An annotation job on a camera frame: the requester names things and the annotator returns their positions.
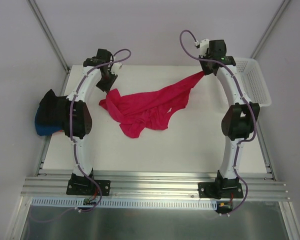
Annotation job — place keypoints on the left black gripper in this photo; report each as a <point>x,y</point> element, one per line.
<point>106,81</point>

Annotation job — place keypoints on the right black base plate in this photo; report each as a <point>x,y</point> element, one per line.
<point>213,191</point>

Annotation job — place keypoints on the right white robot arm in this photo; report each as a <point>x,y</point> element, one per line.
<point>238,124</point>

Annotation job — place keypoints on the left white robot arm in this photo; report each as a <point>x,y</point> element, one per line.
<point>100,71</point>

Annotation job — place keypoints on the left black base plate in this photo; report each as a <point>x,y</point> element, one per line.
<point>84,187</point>

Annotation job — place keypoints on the white slotted cable duct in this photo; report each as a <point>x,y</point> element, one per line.
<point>124,203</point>

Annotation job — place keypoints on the pink t shirt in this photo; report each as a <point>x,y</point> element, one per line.
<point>152,110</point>

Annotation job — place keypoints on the black folded t shirt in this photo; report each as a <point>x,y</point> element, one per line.
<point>51,110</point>

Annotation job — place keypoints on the white plastic basket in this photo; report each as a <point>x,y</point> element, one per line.
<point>253,81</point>

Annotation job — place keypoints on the blue folded t shirt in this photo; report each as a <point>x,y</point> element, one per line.
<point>44,130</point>

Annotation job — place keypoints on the aluminium mounting rail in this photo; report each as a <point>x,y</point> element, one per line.
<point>155,185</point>

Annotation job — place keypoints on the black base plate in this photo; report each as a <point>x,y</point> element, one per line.
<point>84,187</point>
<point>213,191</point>

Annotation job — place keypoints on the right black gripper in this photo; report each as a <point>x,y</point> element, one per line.
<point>208,68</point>

